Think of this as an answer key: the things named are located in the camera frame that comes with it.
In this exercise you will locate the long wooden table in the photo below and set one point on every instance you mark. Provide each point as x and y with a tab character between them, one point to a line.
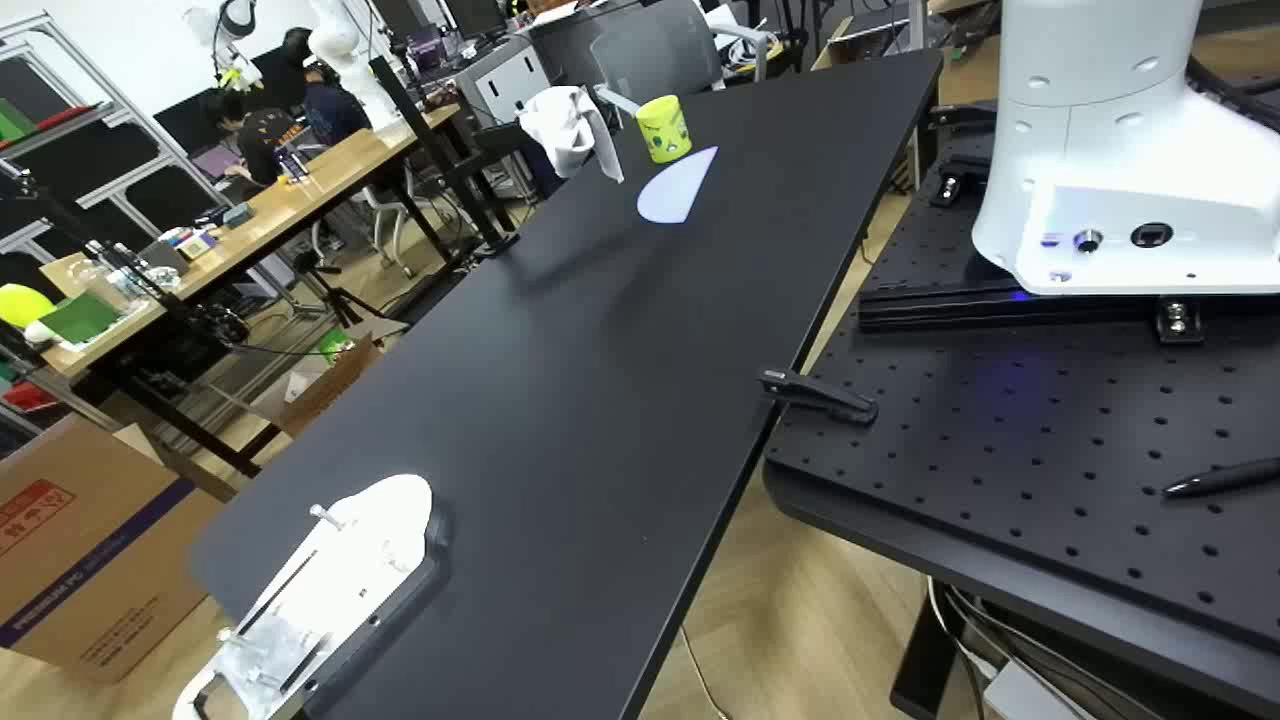
305	183

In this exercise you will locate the grey cabinet with slots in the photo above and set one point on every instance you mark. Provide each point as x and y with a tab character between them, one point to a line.
503	81

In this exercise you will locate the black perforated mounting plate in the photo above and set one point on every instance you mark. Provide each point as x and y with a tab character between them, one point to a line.
1042	455

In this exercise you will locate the small cardboard box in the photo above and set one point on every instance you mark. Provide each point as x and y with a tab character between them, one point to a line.
325	385

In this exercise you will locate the white half-round plate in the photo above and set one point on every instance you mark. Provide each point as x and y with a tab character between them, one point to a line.
672	192

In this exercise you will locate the black rail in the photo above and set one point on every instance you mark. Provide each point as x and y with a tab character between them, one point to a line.
960	308

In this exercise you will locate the green pad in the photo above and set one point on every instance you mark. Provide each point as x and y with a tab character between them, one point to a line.
82	322

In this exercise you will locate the black bolt bracket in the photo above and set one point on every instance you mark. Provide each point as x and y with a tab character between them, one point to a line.
1177	322

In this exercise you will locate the clear plastic rack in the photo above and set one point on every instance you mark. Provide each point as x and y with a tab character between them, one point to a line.
346	561

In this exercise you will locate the yellow-green object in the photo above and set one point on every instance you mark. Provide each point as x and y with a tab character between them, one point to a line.
22	307

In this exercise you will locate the grey power adapter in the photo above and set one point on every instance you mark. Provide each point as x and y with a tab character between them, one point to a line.
1031	694

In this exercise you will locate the grey office chair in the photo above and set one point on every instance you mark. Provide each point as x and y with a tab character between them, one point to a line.
640	45

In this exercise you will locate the green mug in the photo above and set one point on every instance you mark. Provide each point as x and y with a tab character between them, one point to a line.
666	131

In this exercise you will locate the black pen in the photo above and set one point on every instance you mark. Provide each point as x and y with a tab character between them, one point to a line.
1225	476

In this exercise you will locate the aluminium frame rack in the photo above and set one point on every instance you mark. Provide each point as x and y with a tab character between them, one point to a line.
95	146

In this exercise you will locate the black stand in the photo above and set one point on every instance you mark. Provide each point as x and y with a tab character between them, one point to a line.
446	161

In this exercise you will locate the large cardboard box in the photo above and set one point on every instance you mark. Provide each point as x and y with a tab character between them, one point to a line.
82	561

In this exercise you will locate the person in dark clothes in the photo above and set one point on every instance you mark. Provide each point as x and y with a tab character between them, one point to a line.
313	104

